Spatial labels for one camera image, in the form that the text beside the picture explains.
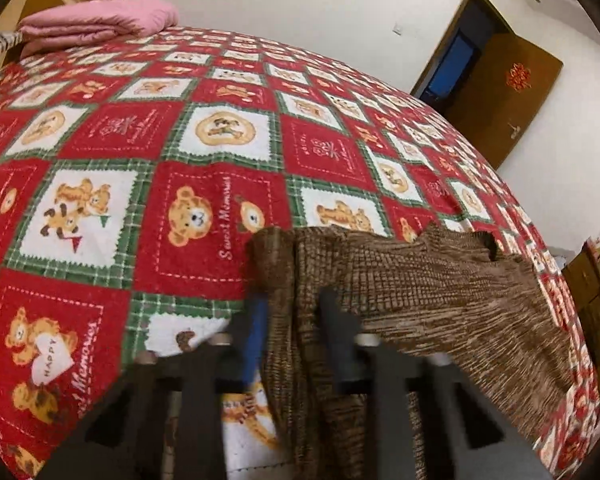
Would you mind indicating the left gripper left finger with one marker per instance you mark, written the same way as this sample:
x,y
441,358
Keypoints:
x,y
165,419

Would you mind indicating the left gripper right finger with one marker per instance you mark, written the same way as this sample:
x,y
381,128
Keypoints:
x,y
464,436

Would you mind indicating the brown knit sun sweater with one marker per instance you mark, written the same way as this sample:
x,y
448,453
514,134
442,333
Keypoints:
x,y
446,291

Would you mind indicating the red checkered bear bedspread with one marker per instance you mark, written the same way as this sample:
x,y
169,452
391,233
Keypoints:
x,y
132,175

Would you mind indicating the brown wooden door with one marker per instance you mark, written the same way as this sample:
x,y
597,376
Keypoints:
x,y
486,111

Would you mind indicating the red door decoration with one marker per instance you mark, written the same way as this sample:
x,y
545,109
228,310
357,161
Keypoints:
x,y
518,77

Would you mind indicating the folded pink blanket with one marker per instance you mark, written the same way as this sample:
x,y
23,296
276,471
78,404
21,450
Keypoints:
x,y
90,23

